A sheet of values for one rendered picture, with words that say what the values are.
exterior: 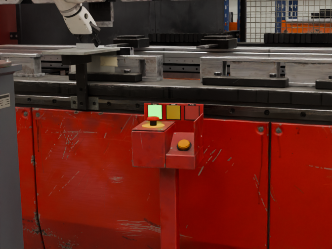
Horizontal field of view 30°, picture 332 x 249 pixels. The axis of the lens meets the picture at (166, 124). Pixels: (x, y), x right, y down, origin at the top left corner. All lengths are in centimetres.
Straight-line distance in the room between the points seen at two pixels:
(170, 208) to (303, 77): 64
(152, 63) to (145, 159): 54
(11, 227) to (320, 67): 113
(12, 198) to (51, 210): 81
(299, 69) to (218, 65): 29
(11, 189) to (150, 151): 44
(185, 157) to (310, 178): 45
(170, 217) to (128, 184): 39
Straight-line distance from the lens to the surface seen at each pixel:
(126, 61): 240
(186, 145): 195
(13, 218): 179
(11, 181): 176
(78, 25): 231
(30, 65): 265
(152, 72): 236
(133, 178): 234
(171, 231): 203
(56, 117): 246
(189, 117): 202
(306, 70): 217
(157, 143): 190
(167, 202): 200
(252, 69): 222
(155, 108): 204
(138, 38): 264
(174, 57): 260
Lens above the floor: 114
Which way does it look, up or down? 10 degrees down
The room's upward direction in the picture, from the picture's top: 1 degrees counter-clockwise
